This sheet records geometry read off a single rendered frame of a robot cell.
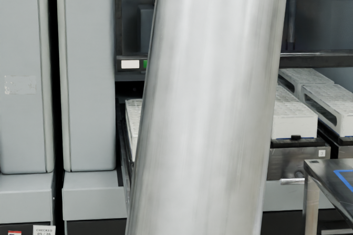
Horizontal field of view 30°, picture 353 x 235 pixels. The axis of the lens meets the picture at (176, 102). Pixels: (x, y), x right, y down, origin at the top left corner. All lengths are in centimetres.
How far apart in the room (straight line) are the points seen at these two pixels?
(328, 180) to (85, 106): 53
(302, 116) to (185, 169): 99
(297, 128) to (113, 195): 42
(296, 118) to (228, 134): 98
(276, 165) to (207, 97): 96
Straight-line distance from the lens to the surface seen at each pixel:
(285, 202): 144
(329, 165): 128
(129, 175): 124
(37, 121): 142
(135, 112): 143
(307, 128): 144
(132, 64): 136
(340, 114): 147
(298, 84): 175
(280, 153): 140
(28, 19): 138
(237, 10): 47
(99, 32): 138
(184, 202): 45
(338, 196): 113
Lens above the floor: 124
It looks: 14 degrees down
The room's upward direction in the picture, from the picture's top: straight up
